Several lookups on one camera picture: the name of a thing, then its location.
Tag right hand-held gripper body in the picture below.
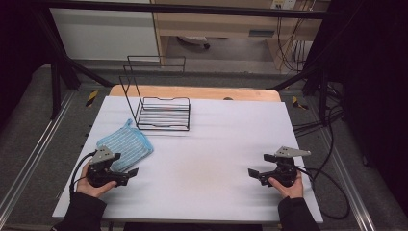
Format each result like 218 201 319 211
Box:
259 145 312 188

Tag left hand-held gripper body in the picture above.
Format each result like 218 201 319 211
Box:
86 145 129 188

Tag blue striped cloth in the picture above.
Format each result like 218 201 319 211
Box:
95 118 154 173

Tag black wire rack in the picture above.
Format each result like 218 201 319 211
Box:
118 55 191 132

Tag person's left hand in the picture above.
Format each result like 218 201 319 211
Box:
76 160 118 199

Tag person's right hand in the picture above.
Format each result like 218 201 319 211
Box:
268 170 304 199

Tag white table board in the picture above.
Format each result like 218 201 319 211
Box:
52 95 324 224

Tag yellow black tape marker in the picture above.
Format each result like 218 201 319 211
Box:
85 90 100 109
292 95 310 111

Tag black metal stand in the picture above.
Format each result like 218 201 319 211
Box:
33 6 114 120
272 61 331 127

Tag wooden table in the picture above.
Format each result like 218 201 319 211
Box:
109 84 282 103

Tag white cabinet panel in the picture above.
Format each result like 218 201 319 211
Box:
49 8 161 62

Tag black curtain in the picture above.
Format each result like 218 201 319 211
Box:
330 0 408 210
0 0 54 129

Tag chair base with caster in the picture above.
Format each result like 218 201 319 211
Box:
176 35 212 51

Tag light wooden desk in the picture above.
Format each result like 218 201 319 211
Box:
150 0 331 71

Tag left hand-held gripper cable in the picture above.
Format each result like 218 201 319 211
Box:
69 150 97 194

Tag hand-held gripper cable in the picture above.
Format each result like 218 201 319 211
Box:
296 165 351 221
69 150 97 194

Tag right hand-held gripper cable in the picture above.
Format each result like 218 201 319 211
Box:
296 165 351 221

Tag bundle of black floor cables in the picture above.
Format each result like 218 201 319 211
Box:
292 80 344 137

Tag aluminium rail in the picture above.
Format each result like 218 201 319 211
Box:
0 90 76 222
316 128 376 231

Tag hanging cables under desk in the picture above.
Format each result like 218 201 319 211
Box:
275 15 310 73

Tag white wall socket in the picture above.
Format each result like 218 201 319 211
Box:
269 0 297 11

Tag black metal frame bar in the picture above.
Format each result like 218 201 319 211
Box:
32 1 331 20

